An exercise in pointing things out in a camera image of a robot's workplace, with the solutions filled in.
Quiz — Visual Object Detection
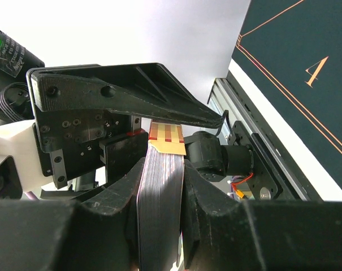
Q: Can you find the red playing card deck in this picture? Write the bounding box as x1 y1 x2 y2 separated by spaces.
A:
136 120 186 270

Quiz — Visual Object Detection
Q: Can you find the aluminium front rail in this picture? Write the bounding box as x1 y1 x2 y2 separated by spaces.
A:
208 74 322 201

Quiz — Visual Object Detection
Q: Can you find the dark green poker table mat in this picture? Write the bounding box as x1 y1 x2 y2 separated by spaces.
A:
231 0 342 164

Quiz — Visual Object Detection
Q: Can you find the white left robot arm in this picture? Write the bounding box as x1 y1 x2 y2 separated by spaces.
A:
0 30 254 199

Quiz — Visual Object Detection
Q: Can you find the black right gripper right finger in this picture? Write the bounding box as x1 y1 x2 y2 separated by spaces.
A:
181 161 342 270

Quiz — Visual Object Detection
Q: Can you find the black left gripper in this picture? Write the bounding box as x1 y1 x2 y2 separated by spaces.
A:
27 63 222 189

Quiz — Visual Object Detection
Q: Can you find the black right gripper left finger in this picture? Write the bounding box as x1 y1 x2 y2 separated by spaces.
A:
0 159 144 270

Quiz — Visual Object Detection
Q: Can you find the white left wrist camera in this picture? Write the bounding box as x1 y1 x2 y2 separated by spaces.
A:
0 120 50 199

